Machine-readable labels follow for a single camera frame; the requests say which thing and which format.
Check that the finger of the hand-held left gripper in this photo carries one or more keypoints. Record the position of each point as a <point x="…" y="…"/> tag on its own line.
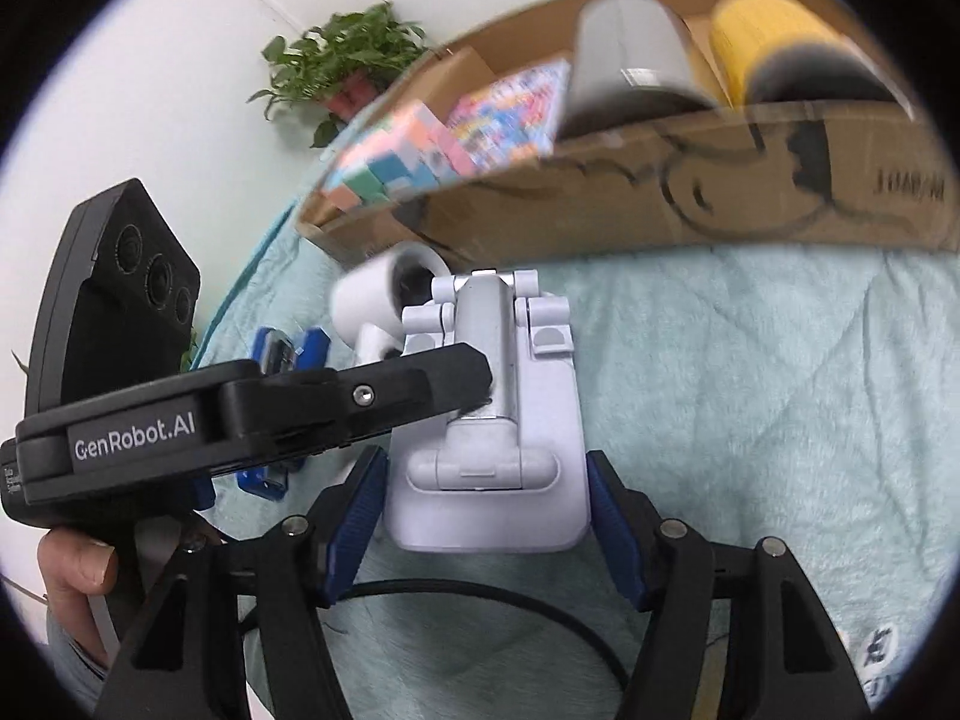
<point x="390" y="390"/>

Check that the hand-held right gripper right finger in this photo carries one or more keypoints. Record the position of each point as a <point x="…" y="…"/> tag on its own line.
<point x="616" y="532"/>

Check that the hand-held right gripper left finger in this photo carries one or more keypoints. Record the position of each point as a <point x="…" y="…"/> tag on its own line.
<point x="360" y="517"/>

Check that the white phone stand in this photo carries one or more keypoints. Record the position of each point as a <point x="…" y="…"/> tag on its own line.
<point x="487" y="487"/>

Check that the cardboard box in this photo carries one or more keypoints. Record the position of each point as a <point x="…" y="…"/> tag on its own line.
<point x="600" y="195"/>

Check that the silver metal can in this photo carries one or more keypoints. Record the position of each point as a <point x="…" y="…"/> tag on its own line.
<point x="630" y="67"/>

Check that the yellow can with black cap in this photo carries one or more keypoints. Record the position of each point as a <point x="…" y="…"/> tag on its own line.
<point x="795" y="52"/>

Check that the person's left forearm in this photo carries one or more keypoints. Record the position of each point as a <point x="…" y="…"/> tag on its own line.
<point x="67" y="660"/>

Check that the person's left hand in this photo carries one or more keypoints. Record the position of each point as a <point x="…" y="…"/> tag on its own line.
<point x="75" y="570"/>

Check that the white roll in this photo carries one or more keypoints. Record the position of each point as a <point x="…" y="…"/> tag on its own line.
<point x="375" y="296"/>

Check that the light blue printed blanket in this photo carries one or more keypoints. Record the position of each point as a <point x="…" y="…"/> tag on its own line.
<point x="750" y="405"/>

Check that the potted green plant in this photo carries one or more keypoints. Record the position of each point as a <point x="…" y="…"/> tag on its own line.
<point x="345" y="60"/>

